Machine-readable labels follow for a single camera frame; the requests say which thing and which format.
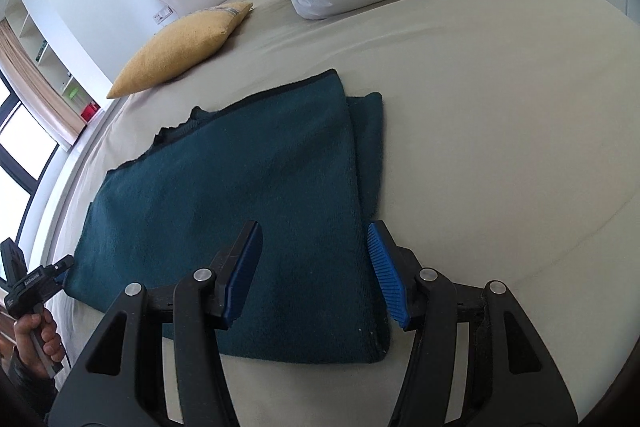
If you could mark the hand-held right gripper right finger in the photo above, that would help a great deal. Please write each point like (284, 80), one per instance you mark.
(387, 277)

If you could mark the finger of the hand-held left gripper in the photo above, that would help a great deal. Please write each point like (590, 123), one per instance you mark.
(57, 269)

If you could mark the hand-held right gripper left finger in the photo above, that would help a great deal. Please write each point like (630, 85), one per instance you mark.
(245, 272)

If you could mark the dark green sweater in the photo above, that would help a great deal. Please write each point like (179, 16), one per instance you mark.
(225, 167)

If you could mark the person's left forearm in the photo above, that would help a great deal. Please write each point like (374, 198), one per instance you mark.
(25, 387)

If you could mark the person's left hand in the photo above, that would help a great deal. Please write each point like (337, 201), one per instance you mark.
(25, 337)

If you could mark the black framed window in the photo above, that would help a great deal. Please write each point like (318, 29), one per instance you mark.
(25, 142)

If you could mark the red box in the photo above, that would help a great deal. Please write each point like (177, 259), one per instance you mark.
(90, 112)

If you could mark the beige curtain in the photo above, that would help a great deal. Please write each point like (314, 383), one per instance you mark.
(45, 102)

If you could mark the green container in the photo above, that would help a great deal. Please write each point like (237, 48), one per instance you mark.
(74, 93)

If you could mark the bed with beige sheet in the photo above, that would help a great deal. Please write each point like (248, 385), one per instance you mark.
(500, 132)

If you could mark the row of books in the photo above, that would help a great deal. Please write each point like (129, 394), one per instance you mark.
(41, 49)

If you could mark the yellow pillow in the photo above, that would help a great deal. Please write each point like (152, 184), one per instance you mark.
(170, 52)

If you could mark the white wall shelf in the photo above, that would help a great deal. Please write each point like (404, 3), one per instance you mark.
(55, 62)

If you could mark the wall switch panel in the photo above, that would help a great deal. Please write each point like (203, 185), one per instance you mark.
(162, 15)

